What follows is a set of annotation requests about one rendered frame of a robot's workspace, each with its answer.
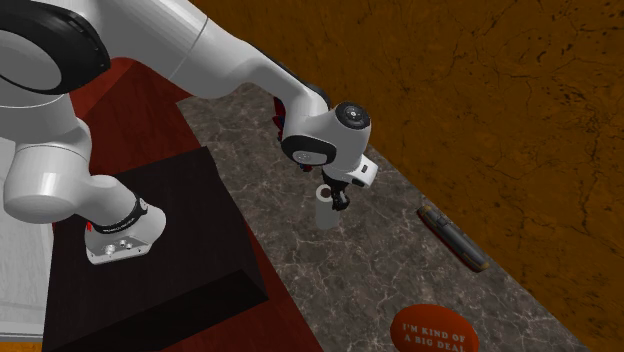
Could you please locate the dark long remote control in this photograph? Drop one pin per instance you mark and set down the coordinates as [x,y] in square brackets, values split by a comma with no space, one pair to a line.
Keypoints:
[453,239]

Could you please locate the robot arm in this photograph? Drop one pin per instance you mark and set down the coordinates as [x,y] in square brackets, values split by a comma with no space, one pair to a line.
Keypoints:
[146,39]

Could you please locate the red and blue object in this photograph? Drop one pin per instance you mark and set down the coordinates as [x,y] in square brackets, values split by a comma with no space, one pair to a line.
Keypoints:
[278,119]

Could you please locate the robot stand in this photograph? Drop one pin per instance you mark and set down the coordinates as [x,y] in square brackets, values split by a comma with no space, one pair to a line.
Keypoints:
[195,234]

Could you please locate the grey cylindrical cup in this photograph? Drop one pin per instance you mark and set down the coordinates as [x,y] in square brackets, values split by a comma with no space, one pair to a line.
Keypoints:
[325,218]

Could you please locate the orange round lettered mug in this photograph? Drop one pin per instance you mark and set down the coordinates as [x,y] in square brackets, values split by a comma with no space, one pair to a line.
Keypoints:
[429,324]

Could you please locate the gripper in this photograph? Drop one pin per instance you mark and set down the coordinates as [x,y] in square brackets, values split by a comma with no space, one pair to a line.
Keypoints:
[336,190]

